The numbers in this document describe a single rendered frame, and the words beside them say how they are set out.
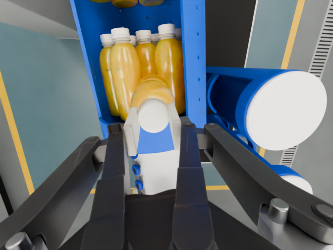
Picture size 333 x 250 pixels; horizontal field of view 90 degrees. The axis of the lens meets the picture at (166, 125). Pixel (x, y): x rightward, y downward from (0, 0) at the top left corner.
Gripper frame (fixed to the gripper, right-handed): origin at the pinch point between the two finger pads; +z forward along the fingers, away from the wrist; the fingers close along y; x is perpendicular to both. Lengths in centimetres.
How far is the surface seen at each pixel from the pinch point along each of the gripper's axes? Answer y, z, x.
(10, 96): -125, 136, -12
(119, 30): -5.7, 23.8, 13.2
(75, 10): -13.8, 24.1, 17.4
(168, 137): 2.2, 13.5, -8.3
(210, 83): 31, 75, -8
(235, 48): 66, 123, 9
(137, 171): -10, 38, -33
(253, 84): 34, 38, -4
